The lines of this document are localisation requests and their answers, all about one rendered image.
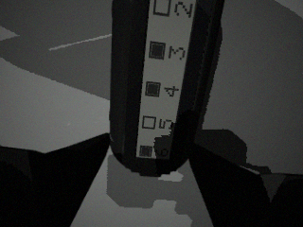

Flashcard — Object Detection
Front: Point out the dark grey controller unit with label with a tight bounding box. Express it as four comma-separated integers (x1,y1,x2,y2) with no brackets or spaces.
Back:
109,0,224,177

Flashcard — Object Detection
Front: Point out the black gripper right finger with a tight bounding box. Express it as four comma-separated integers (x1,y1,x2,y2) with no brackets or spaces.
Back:
188,143,303,227

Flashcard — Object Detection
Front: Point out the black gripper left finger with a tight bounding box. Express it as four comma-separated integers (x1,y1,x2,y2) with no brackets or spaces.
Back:
0,132,110,227

